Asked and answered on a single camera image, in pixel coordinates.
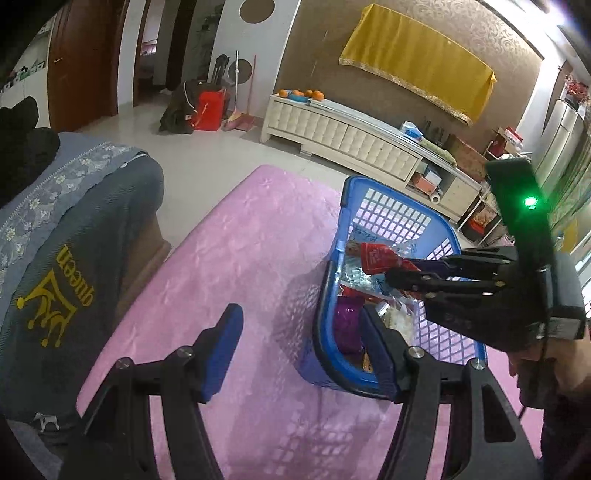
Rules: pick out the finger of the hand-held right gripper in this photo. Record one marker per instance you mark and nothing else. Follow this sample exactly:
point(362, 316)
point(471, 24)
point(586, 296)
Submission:
point(443, 287)
point(466, 263)

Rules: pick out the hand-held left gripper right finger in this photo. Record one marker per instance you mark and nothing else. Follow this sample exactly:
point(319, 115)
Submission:
point(381, 355)

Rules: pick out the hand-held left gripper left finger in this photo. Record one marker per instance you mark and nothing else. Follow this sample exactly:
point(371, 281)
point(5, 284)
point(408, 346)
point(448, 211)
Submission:
point(224, 355)

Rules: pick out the pile of assorted snack packets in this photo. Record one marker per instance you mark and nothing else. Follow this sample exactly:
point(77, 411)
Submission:
point(348, 318)

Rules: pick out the small red snack wrapper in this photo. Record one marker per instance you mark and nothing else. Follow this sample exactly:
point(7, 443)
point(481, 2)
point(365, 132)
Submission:
point(381, 257)

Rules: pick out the blue plastic basket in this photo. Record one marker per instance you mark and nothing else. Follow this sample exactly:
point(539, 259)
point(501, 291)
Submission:
point(397, 212)

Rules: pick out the person's right hand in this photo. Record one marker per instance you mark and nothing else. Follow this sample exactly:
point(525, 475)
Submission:
point(563, 374)

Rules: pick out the white metal rack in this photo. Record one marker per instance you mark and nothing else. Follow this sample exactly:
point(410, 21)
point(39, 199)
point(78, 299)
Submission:
point(482, 214)

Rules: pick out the white paper roll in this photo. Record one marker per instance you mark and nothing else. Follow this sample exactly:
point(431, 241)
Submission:
point(435, 197)

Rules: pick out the orange box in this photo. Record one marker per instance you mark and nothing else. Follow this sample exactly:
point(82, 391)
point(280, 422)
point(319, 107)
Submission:
point(425, 184)

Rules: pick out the pink tablecloth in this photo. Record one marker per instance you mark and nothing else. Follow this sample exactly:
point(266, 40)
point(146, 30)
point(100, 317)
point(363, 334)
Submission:
point(258, 258)

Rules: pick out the brown cardboard box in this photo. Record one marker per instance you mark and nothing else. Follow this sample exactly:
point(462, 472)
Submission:
point(466, 157)

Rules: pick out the green folded cloth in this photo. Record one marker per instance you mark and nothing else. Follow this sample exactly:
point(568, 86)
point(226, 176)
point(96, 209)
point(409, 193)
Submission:
point(436, 150)

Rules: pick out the red white box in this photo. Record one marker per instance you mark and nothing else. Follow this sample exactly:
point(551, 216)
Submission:
point(510, 137)

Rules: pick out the blue tissue box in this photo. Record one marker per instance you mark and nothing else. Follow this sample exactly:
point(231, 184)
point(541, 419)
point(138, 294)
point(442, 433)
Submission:
point(412, 130)

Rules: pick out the tall standing air conditioner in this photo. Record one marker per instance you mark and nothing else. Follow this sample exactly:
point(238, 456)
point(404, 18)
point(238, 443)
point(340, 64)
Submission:
point(563, 143)

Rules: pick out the cream cabinet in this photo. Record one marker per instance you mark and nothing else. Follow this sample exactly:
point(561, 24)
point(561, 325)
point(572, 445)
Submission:
point(351, 138)

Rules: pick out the grey embroidered sofa cover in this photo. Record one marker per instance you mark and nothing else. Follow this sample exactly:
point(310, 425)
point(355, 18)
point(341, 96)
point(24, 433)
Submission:
point(92, 221)

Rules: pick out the red flower vase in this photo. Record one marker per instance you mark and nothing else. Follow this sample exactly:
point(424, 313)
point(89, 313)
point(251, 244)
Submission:
point(577, 90)

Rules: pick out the yellow cloth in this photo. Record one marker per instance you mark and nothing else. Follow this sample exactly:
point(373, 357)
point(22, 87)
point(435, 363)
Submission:
point(415, 60)

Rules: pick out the pink broom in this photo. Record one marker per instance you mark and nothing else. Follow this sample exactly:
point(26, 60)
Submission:
point(240, 117)

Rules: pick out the red bag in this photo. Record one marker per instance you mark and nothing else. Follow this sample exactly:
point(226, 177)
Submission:
point(207, 110)

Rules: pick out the black bag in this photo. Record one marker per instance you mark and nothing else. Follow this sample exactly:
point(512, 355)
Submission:
point(178, 110)

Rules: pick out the white mop pole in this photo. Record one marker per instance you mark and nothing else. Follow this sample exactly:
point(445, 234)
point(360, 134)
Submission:
point(235, 78)

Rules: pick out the black cloth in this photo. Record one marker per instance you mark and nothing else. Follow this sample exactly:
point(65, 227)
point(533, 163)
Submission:
point(23, 152)

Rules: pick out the black luggage trolley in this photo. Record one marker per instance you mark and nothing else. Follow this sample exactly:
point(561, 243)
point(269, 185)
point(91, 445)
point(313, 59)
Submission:
point(220, 69)

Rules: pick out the brown wooden door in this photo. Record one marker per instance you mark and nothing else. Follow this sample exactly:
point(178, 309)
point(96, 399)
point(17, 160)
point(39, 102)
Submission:
point(83, 64)

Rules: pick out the round brown wall decor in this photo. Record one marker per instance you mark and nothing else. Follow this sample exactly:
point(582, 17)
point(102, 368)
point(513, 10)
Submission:
point(257, 9)
point(251, 70)

